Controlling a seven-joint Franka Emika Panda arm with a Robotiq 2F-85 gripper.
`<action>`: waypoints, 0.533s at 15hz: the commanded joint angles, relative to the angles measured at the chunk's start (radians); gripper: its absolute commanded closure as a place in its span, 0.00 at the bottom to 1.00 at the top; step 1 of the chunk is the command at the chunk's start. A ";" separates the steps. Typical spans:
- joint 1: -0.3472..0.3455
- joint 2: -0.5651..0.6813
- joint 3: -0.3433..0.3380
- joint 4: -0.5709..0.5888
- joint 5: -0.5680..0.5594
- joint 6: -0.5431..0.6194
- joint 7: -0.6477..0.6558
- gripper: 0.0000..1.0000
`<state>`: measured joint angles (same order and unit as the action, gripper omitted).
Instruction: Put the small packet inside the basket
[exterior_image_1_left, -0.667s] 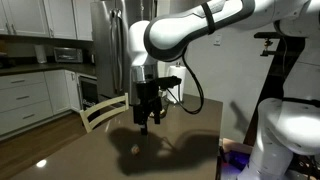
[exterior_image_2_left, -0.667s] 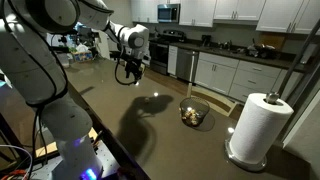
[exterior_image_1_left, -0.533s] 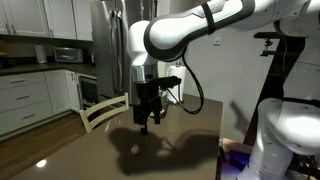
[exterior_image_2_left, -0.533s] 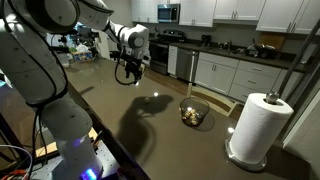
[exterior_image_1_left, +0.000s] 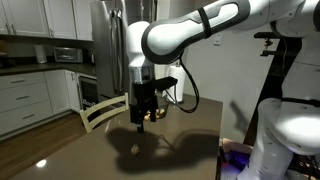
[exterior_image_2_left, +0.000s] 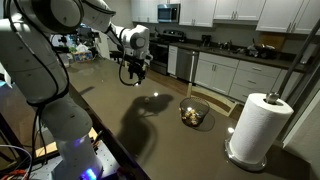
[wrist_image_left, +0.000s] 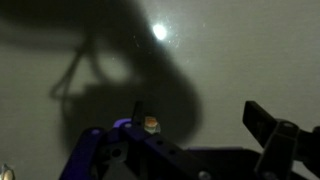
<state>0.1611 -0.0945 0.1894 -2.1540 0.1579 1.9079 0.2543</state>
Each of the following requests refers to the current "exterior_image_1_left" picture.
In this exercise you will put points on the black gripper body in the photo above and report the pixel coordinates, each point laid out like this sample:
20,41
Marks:
143,100

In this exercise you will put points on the small tan packet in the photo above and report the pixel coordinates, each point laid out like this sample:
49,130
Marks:
135,149

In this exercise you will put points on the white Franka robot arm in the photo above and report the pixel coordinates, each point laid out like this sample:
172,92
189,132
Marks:
213,23

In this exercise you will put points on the dark basket with snacks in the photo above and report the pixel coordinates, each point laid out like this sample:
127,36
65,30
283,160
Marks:
161,112

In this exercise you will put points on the white paper towel roll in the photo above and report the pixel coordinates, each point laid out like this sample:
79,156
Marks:
176,81

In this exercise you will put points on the cream wooden chair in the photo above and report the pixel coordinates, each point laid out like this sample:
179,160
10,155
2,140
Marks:
103,111

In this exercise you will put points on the black built-in oven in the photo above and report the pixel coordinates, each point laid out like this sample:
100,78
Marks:
89,91

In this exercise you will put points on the stainless steel refrigerator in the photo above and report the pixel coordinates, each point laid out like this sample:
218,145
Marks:
110,50

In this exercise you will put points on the silver toaster oven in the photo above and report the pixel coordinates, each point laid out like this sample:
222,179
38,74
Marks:
68,55

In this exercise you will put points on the light wooden box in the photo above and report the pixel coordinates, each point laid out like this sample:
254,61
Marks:
235,144

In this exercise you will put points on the dark kitchen countertop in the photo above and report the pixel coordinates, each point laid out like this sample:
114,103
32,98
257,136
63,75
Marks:
50,67

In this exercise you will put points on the blue-lit electronics unit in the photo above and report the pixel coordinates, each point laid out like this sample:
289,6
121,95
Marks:
235,163

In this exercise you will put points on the white canister on counter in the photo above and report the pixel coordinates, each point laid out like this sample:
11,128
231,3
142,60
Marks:
40,54

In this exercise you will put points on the white lower kitchen cabinets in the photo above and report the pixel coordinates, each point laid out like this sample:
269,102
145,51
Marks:
26,100

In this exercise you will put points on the white kitchen cabinets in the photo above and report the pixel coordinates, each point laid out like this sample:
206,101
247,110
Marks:
26,100
40,16

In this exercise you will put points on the white upper kitchen cabinets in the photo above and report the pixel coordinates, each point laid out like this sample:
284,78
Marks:
40,16

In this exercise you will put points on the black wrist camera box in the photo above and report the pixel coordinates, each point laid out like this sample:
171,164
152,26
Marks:
165,83

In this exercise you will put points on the white wall light switch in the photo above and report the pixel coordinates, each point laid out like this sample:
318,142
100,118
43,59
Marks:
217,39

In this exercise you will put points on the black camera stand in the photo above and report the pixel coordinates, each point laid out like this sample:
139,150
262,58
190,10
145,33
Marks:
276,66

